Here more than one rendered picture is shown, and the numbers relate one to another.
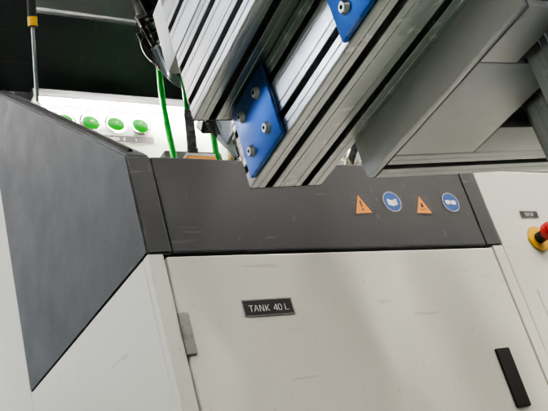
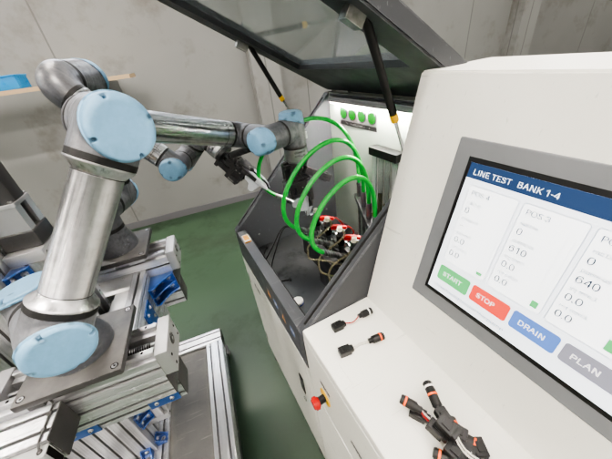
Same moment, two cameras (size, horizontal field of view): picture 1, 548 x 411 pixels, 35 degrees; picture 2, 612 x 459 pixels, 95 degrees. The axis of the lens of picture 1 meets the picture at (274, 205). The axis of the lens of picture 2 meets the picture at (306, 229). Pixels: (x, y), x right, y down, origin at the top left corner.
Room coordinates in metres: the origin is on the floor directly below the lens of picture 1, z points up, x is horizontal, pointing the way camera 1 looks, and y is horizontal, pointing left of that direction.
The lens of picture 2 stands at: (1.68, -0.85, 1.61)
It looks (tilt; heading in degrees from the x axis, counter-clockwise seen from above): 32 degrees down; 103
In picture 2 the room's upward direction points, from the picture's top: 8 degrees counter-clockwise
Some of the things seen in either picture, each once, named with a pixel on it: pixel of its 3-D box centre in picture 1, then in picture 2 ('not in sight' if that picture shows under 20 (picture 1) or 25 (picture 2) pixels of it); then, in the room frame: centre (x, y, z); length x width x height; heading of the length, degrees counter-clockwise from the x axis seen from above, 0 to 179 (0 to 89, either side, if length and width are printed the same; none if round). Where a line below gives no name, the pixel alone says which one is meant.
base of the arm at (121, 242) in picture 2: not in sight; (112, 237); (0.73, -0.08, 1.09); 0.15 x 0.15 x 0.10
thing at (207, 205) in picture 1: (327, 211); (269, 281); (1.33, -0.08, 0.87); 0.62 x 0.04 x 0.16; 127
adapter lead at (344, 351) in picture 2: not in sight; (362, 343); (1.68, -0.41, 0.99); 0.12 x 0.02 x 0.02; 28
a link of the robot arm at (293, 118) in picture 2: not in sight; (291, 129); (1.48, 0.03, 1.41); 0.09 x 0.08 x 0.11; 57
